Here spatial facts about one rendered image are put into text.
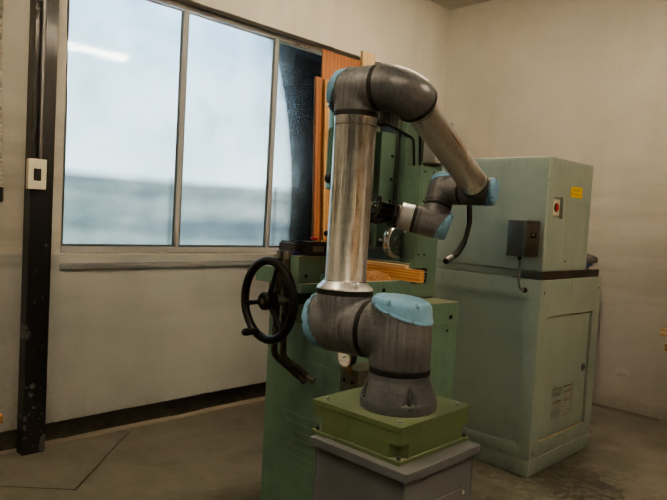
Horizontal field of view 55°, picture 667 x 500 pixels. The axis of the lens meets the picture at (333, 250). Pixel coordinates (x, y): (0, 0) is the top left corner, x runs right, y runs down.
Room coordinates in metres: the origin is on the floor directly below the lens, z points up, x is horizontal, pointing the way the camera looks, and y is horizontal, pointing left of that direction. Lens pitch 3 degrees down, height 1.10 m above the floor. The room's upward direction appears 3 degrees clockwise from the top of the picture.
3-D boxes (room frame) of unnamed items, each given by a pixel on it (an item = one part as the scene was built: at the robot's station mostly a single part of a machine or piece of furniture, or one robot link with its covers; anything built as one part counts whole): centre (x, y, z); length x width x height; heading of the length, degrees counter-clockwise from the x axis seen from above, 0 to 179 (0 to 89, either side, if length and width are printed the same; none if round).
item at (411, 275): (2.29, -0.08, 0.92); 0.62 x 0.02 x 0.04; 43
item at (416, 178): (2.36, -0.30, 1.23); 0.09 x 0.08 x 0.15; 133
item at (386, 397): (1.56, -0.18, 0.69); 0.19 x 0.19 x 0.10
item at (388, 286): (2.26, 0.05, 0.87); 0.61 x 0.30 x 0.06; 43
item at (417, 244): (2.34, -0.29, 1.02); 0.09 x 0.07 x 0.12; 43
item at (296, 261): (2.21, 0.11, 0.92); 0.15 x 0.13 x 0.09; 43
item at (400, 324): (1.57, -0.17, 0.83); 0.17 x 0.15 x 0.18; 55
